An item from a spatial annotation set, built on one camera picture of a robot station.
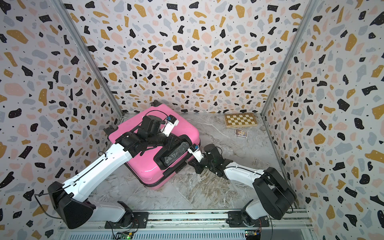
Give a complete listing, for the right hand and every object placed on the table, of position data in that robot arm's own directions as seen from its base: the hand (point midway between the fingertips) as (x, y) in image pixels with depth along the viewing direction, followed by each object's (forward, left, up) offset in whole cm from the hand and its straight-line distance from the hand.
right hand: (190, 162), depth 84 cm
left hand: (+4, +4, +18) cm, 18 cm away
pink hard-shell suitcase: (-7, +14, +13) cm, 20 cm away
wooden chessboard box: (+42, -35, -9) cm, 55 cm away
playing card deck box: (+29, -34, -10) cm, 46 cm away
